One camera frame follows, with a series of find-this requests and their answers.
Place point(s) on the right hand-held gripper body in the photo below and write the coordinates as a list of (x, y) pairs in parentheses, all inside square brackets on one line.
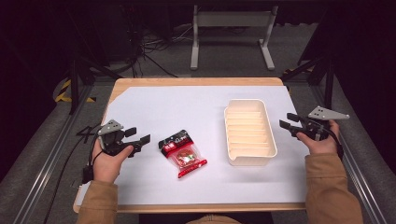
[(315, 128)]

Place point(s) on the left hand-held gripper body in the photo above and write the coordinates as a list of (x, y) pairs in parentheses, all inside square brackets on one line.
[(109, 141)]

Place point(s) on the cream divided plastic box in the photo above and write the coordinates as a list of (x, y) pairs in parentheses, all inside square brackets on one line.
[(249, 133)]

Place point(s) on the red snack packet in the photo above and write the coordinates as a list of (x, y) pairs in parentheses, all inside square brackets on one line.
[(182, 154)]

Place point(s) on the person's right hand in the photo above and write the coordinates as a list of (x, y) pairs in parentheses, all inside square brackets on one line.
[(322, 146)]

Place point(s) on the person's left hand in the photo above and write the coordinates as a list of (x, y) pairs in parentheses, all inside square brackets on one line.
[(107, 165)]

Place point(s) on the white paper sheet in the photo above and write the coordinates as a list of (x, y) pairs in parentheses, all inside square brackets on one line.
[(174, 105)]

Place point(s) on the black tripod stand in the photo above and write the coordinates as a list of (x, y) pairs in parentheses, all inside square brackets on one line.
[(328, 84), (74, 84)]

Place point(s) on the aluminium rail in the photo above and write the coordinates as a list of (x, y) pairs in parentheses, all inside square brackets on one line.
[(53, 158), (351, 161)]

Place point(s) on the white metal desk frame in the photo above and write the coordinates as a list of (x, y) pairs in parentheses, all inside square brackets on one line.
[(233, 18)]

